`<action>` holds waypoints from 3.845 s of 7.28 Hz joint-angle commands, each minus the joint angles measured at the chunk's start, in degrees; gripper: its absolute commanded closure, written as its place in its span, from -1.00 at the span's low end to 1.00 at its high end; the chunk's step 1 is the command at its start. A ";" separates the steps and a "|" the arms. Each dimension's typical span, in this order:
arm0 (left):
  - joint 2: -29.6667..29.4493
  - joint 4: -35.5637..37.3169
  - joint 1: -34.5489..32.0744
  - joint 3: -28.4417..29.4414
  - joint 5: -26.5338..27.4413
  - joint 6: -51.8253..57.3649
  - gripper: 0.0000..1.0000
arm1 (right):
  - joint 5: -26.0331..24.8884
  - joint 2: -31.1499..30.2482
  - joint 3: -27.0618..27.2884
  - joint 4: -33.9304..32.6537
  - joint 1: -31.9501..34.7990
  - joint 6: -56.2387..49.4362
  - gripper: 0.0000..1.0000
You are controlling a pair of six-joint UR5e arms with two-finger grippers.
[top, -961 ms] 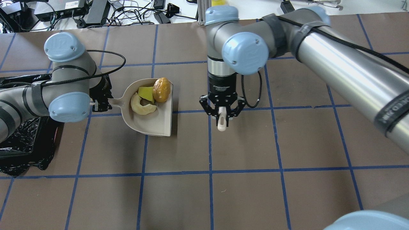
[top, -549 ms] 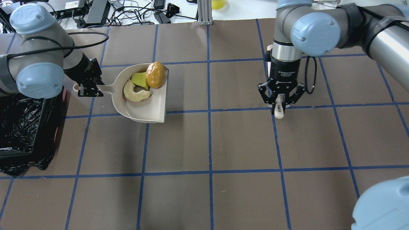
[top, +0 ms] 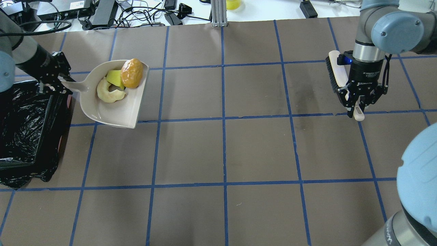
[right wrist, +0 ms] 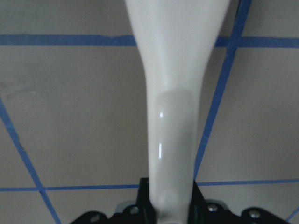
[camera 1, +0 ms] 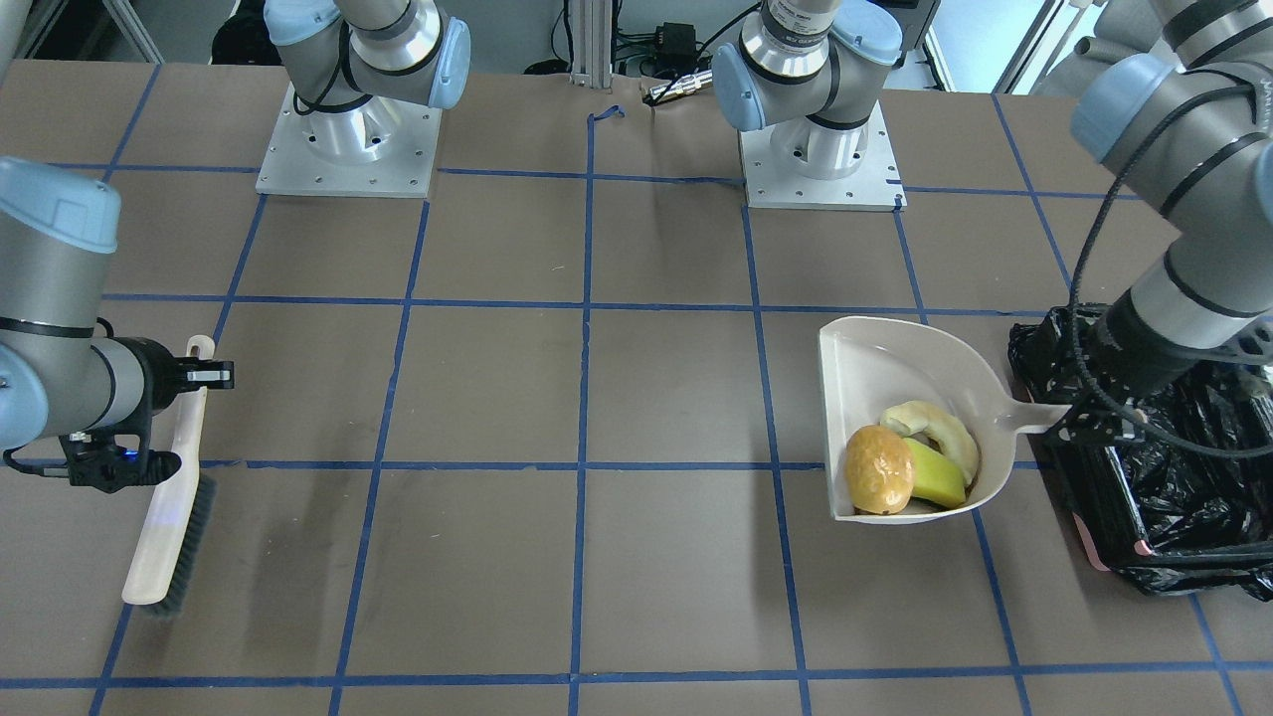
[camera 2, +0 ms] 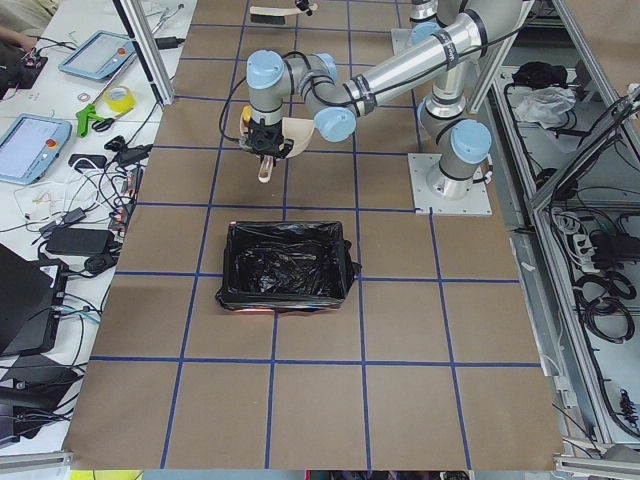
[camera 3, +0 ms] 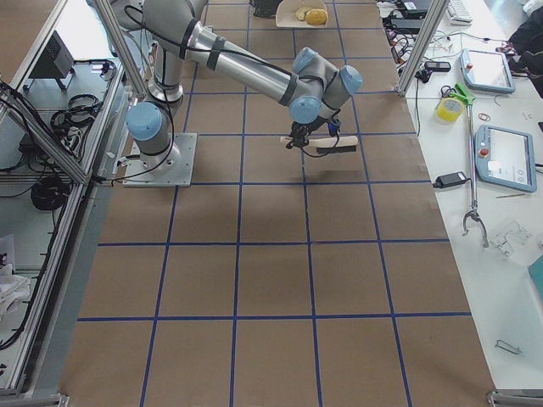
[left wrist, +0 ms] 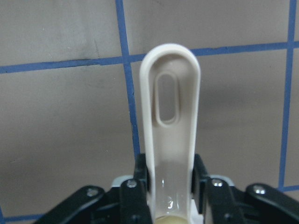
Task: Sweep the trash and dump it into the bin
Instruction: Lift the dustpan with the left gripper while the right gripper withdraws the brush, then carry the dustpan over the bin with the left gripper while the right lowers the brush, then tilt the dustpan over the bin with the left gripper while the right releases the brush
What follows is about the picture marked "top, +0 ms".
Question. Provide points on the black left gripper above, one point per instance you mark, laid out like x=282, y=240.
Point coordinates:
x=43, y=65

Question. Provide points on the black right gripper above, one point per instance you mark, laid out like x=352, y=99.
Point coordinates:
x=367, y=73

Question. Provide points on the beige hand brush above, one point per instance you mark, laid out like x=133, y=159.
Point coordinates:
x=339, y=78

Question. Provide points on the toy croissant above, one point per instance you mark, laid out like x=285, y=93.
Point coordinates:
x=108, y=96

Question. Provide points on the yellow sponge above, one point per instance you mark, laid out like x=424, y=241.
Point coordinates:
x=114, y=78

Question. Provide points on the beige plastic dustpan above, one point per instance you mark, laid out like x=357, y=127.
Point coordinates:
x=106, y=103

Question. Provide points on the toy potato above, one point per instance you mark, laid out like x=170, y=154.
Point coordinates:
x=131, y=73

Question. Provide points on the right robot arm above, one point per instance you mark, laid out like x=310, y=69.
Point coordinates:
x=400, y=135

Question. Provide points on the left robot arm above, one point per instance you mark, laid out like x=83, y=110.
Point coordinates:
x=18, y=49

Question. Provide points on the black trash bin bag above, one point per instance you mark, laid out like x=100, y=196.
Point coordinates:
x=33, y=120

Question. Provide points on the yellow tape roll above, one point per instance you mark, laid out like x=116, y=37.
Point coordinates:
x=233, y=4

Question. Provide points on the aluminium frame post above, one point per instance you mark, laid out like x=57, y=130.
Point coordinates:
x=219, y=15

